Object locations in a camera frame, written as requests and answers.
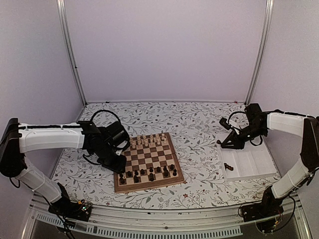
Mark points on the white chess piece row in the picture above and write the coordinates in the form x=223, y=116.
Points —
x=149, y=141

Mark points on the dark king piece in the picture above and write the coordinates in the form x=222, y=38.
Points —
x=151, y=177

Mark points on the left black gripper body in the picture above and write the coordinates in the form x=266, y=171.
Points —
x=106, y=159

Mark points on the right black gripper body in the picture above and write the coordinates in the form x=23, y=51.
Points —
x=253, y=132

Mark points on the aluminium front rail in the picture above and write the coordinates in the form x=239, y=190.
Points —
x=210, y=223

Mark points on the dark knight piece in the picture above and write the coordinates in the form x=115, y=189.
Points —
x=136, y=179

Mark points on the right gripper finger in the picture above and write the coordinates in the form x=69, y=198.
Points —
x=232, y=145
x=233, y=136

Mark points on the wooden chess board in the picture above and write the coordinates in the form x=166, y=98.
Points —
x=138, y=159

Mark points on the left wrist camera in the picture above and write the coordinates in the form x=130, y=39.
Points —
x=119, y=151

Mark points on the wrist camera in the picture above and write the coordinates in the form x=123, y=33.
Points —
x=229, y=124
x=119, y=151

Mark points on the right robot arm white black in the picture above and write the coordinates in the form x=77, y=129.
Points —
x=295, y=144

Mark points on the white plastic tray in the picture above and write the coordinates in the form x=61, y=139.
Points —
x=251, y=162

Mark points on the dark chess pieces in tray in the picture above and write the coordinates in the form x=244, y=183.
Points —
x=228, y=167

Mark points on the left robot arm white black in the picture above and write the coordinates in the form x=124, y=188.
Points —
x=20, y=138

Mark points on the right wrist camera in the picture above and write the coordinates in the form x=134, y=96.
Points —
x=229, y=124

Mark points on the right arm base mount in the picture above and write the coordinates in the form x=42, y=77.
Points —
x=264, y=211

